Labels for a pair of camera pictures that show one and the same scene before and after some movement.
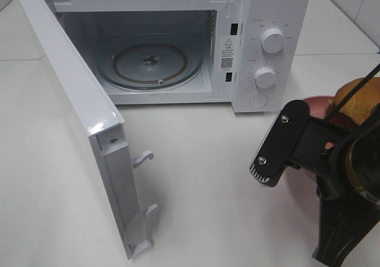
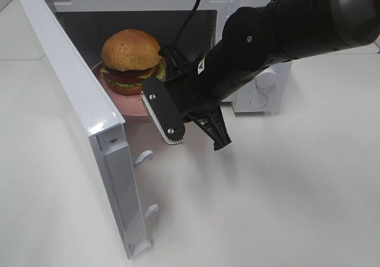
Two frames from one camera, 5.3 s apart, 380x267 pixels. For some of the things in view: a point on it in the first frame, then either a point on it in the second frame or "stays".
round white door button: x=258 y=100 stays
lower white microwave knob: x=265 y=78 stays
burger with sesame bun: x=354 y=111 → x=128 y=56
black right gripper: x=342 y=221 → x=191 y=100
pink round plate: x=318 y=105 → x=129 y=104
